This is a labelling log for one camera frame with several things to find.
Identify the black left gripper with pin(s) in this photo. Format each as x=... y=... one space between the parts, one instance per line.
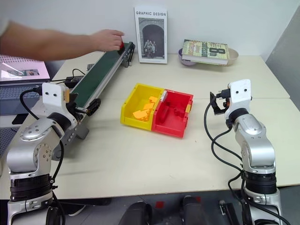
x=72 y=110

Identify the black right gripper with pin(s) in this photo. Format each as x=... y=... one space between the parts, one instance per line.
x=223 y=103

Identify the small red block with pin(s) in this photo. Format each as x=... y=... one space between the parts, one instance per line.
x=122 y=45

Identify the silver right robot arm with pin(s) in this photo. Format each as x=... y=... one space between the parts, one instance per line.
x=255 y=150

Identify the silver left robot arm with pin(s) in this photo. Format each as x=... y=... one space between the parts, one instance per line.
x=28 y=154

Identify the person's bare forearm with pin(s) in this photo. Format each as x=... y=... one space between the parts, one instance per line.
x=47 y=45

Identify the green conveyor belt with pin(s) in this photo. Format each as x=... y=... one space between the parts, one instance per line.
x=98 y=72

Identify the person's bare hand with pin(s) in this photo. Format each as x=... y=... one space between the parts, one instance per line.
x=107 y=40

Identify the black power adapter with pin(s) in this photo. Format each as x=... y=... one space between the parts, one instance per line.
x=73 y=80

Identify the red toy block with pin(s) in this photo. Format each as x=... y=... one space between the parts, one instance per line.
x=179 y=113

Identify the red plastic bin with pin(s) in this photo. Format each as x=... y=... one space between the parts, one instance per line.
x=178 y=126

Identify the yellow plastic bin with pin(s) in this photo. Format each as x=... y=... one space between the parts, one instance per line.
x=131 y=114

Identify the beige bowl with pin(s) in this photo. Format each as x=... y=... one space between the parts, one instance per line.
x=233 y=55

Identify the long red block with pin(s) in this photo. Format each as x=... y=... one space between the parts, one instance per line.
x=164 y=114

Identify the purple bowl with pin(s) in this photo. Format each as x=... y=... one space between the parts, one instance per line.
x=185 y=61

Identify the large orange block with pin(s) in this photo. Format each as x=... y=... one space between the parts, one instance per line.
x=140 y=115

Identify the small orange block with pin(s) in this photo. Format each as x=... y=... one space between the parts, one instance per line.
x=152 y=99

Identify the flat orange block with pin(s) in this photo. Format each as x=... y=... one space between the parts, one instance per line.
x=148 y=106

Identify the grey laptop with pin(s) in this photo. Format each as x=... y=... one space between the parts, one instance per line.
x=16 y=99

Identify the pink spiral notebook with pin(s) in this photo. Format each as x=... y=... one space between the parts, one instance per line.
x=21 y=69

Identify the Graphic Design book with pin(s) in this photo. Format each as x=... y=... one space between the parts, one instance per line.
x=151 y=35

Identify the dark rounded shape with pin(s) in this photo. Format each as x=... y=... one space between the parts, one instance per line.
x=137 y=214
x=191 y=209

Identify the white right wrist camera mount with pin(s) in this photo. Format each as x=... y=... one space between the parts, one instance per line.
x=240 y=93

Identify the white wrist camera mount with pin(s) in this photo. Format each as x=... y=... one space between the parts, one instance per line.
x=52 y=96
x=240 y=93

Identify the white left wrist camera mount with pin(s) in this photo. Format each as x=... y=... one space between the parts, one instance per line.
x=52 y=96

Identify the black flat bracket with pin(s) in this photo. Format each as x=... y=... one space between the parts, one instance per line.
x=228 y=212

